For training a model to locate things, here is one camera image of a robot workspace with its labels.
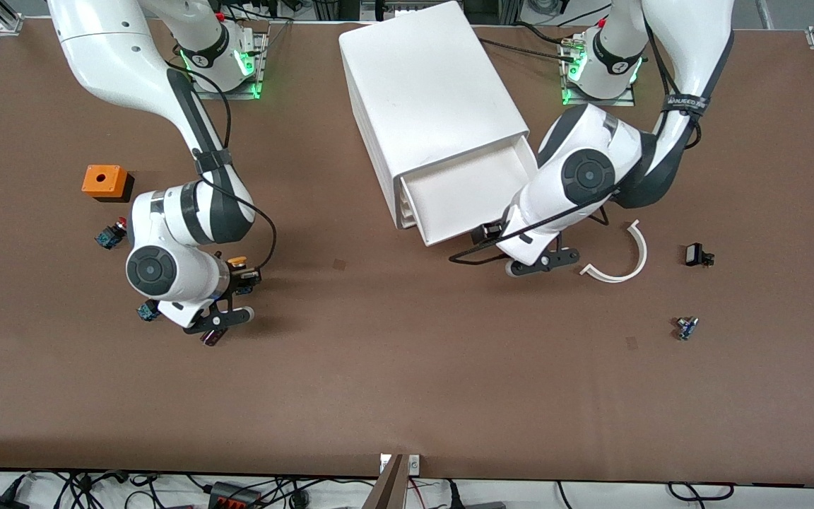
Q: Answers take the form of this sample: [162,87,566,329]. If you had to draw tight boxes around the red push button switch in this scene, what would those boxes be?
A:
[94,217,129,250]

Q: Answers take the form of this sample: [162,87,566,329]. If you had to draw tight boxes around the white curved plastic piece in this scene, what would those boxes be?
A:
[579,218,649,284]

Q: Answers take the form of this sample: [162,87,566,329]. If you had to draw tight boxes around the black table cable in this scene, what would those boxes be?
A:
[481,37,581,63]

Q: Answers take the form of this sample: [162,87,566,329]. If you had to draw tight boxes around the white drawer cabinet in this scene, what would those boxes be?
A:
[338,0,530,230]

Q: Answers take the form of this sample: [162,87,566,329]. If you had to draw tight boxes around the black looped cable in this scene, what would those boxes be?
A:
[666,481,737,503]

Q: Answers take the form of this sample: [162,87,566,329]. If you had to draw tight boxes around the black left arm strap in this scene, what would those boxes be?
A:
[663,93,711,118]

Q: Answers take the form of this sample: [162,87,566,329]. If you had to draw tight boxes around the white small bracket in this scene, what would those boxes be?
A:
[379,454,421,476]

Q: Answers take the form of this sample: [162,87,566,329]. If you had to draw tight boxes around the black right arm strap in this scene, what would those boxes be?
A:
[193,148,233,175]

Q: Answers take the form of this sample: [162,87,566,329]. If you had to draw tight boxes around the black power strip red switches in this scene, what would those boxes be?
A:
[208,481,264,509]

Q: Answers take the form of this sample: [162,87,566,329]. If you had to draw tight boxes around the orange button enclosure box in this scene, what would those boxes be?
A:
[81,165,135,204]

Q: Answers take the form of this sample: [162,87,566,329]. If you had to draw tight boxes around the orange push button switch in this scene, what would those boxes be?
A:
[228,255,264,296]

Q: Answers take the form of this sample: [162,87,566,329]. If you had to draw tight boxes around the black arm strap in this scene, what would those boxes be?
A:
[193,148,233,175]
[663,93,711,118]

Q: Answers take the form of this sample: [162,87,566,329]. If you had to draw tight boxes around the black small switch component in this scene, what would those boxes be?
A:
[684,242,716,269]

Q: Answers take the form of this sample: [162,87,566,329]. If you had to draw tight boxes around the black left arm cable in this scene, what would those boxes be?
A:
[448,21,704,266]

